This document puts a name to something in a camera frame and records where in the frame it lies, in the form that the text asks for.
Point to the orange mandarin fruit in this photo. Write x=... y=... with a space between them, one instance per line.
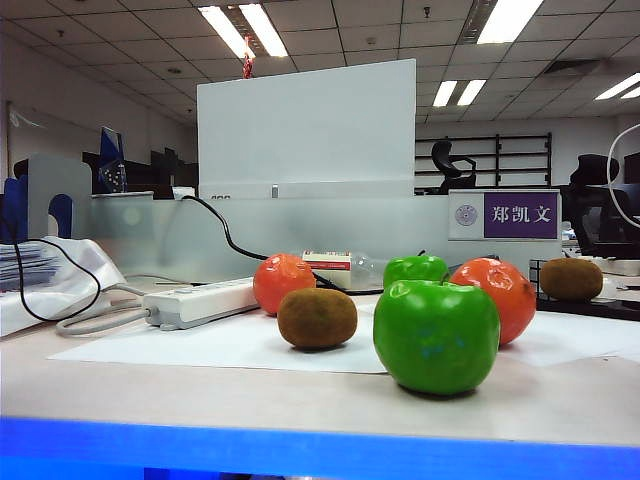
x=510 y=300
x=275 y=285

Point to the plain green apple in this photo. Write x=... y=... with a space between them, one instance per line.
x=415 y=269

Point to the brown kiwi fruit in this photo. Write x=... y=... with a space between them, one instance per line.
x=571 y=279
x=317 y=320

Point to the clear bottle with red label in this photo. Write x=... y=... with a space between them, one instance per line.
x=330 y=262

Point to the white board panel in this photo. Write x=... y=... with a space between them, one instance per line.
x=300 y=125

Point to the white power strip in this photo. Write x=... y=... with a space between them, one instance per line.
x=200 y=302

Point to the white plug adapter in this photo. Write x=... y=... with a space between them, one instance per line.
x=182 y=191

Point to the green apple with blue marks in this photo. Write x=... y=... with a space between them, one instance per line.
x=435 y=340

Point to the white paper sheet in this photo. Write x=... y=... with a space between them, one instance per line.
x=200 y=345

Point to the frosted glass desk partition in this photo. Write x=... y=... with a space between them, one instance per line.
x=150 y=235

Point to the dark background desk dividers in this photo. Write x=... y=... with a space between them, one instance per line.
x=150 y=175

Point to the red hanging ornament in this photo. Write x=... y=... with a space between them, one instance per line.
x=247 y=67

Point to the double ceiling light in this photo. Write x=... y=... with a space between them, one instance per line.
x=620 y=86
x=240 y=30
x=442 y=92

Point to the purple white name sign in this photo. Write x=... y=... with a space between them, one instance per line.
x=520 y=214

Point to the blue crystal trophy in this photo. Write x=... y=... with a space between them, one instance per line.
x=111 y=160

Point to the black shelf rack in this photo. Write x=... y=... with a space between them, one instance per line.
x=549 y=150

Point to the white plastic bag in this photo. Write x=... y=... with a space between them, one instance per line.
x=75 y=270

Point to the grey blue file holder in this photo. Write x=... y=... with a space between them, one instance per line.
x=55 y=175

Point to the black flat tray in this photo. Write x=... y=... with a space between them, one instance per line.
x=590 y=307

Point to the black mesh office chair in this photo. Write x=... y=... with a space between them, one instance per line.
x=595 y=170

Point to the wide ceiling light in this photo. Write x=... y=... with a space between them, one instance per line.
x=510 y=20

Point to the small white block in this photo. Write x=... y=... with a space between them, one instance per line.
x=610 y=287

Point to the stack of documents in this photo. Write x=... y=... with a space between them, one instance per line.
x=25 y=265

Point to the ceiling air vent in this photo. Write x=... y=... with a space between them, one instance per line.
x=570 y=66

